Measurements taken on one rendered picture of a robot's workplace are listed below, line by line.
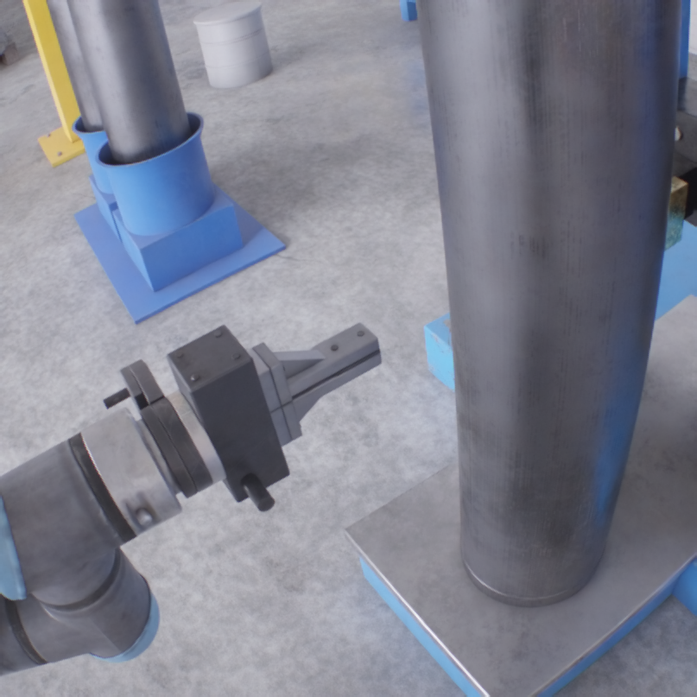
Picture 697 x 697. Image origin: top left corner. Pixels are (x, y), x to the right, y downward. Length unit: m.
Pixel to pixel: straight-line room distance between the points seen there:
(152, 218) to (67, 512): 1.40
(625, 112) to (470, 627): 0.73
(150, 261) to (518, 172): 1.44
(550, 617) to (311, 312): 0.99
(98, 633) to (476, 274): 0.44
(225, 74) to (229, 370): 2.68
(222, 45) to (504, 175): 2.60
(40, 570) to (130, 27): 1.36
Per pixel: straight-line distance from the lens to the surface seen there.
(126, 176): 1.82
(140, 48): 1.72
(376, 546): 1.10
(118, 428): 0.53
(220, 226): 1.92
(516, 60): 0.50
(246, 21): 3.07
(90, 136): 2.10
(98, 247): 2.23
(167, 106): 1.78
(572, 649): 1.01
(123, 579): 0.60
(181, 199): 1.85
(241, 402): 0.53
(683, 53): 1.32
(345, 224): 1.99
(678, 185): 1.11
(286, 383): 0.55
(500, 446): 0.75
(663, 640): 1.21
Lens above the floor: 1.08
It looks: 42 degrees down
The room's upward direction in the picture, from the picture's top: 11 degrees counter-clockwise
